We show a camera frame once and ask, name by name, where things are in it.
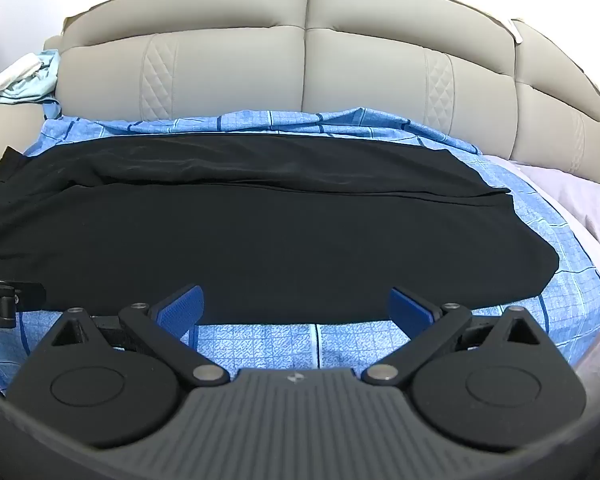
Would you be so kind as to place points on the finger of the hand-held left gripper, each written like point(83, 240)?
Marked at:
point(30, 296)

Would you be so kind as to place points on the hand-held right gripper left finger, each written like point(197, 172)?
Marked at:
point(180, 310)

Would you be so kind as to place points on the blue checked bedsheet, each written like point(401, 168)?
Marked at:
point(280, 342)

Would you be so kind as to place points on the black pants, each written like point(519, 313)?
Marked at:
point(280, 230)

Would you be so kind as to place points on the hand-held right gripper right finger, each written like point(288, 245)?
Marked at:
point(410, 310)

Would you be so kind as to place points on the beige padded bed frame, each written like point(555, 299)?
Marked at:
point(7, 130)

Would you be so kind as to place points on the light blue cloth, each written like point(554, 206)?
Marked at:
point(37, 87)

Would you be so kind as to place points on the beige padded headboard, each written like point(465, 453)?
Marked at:
point(290, 60)

